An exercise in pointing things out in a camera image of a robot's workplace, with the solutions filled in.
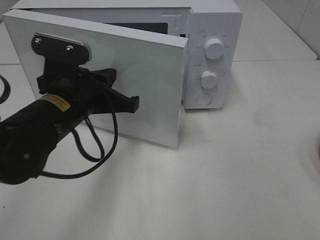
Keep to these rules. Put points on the white timer knob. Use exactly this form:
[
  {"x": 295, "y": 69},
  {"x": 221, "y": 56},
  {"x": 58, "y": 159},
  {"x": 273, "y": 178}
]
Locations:
[{"x": 208, "y": 80}]

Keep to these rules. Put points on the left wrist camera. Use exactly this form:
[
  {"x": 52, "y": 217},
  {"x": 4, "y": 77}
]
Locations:
[{"x": 61, "y": 49}]

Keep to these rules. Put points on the white microwave oven body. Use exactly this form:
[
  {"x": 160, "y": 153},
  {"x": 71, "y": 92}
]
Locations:
[{"x": 156, "y": 21}]

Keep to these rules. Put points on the round white door button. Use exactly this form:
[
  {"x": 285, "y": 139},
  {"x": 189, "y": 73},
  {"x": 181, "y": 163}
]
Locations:
[{"x": 204, "y": 99}]

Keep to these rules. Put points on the white microwave door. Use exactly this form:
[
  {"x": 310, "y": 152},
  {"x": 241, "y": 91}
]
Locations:
[{"x": 149, "y": 65}]

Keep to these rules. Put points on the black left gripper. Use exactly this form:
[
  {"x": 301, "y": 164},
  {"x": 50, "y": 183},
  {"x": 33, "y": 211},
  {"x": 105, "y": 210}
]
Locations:
[{"x": 70, "y": 91}]

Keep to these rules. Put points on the upper white power knob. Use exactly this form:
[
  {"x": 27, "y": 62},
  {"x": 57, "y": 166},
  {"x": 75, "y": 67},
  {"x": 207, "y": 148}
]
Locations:
[{"x": 214, "y": 48}]

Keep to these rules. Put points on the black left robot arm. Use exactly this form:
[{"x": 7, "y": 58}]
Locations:
[{"x": 26, "y": 142}]

